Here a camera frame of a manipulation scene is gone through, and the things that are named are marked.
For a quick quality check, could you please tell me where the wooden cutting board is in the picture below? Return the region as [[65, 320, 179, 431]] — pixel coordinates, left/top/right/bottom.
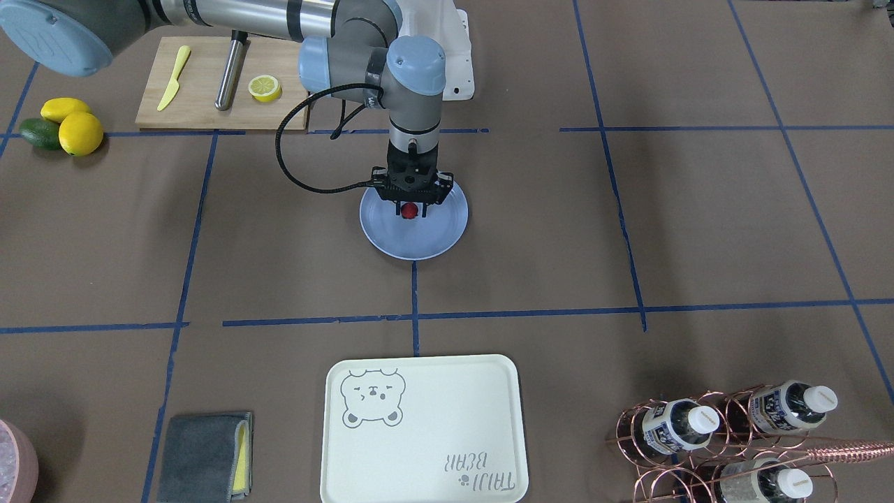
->
[[135, 35, 309, 131]]

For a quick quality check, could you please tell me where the green avocado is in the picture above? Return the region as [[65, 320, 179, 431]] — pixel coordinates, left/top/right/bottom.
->
[[18, 117, 63, 152]]

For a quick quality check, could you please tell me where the grey yellow cloth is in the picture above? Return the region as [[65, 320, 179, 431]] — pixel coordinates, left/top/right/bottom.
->
[[156, 411, 254, 502]]

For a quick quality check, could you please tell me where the pink bowl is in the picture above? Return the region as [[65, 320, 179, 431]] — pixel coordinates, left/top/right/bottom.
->
[[1, 420, 39, 502]]

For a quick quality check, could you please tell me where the copper wire bottle rack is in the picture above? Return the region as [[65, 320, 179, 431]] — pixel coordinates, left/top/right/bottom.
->
[[604, 383, 892, 502]]

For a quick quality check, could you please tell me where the red strawberry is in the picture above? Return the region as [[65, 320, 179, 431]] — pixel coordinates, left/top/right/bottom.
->
[[399, 203, 420, 220]]

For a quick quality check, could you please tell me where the blue plate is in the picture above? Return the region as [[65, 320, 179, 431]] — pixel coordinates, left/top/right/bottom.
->
[[360, 182, 469, 261]]

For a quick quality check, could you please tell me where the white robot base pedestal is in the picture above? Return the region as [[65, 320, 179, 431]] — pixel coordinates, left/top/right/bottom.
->
[[398, 1, 475, 101]]

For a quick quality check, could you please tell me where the yellow lemon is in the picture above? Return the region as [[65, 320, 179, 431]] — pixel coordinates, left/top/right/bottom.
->
[[59, 111, 105, 156], [41, 96, 92, 124]]

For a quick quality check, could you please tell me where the lemon half slice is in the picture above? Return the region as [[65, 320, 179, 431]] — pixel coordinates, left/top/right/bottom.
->
[[248, 74, 282, 103]]

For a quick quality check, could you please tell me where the bottle with white cap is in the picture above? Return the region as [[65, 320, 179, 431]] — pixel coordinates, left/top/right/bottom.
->
[[641, 399, 721, 455]]

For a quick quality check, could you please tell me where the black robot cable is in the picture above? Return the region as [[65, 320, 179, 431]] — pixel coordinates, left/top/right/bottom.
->
[[274, 83, 386, 194]]

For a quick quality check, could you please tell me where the cream bear tray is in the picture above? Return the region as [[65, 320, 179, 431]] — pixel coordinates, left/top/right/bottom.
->
[[320, 354, 529, 502]]

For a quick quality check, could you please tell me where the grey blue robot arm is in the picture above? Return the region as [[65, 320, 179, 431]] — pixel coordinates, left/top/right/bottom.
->
[[1, 1, 454, 207]]

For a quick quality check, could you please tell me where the steel cylinder with black cap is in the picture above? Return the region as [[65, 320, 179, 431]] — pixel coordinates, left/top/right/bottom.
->
[[214, 31, 248, 111]]

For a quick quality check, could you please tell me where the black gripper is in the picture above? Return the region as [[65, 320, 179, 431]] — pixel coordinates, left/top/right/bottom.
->
[[371, 144, 454, 205]]

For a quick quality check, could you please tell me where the yellow plastic knife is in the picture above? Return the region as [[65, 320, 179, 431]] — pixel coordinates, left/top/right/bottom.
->
[[156, 45, 191, 112]]

